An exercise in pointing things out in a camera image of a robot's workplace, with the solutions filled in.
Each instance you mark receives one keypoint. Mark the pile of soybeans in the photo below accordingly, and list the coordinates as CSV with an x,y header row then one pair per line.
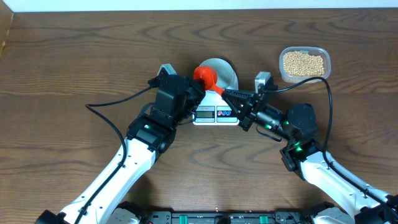
x,y
303,65

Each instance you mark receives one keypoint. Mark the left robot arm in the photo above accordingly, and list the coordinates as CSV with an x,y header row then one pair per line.
x,y
147,137

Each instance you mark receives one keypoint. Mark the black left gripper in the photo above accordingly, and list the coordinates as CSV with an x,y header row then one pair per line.
x,y
188,86

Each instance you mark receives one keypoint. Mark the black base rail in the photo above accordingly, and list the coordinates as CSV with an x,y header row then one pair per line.
x,y
167,217

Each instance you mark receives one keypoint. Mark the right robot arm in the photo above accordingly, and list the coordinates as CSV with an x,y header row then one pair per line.
x,y
305,156

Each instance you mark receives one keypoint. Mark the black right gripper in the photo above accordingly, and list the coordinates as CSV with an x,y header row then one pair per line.
x,y
246,119

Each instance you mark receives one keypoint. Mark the clear plastic container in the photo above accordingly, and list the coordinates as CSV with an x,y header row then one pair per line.
x,y
306,50

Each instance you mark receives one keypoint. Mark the red plastic scoop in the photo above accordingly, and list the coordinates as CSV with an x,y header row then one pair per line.
x,y
209,76

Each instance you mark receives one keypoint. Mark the white digital kitchen scale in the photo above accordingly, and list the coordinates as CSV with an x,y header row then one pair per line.
x,y
214,111

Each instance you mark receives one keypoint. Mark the light grey bowl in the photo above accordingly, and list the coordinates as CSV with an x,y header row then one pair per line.
x,y
226,76

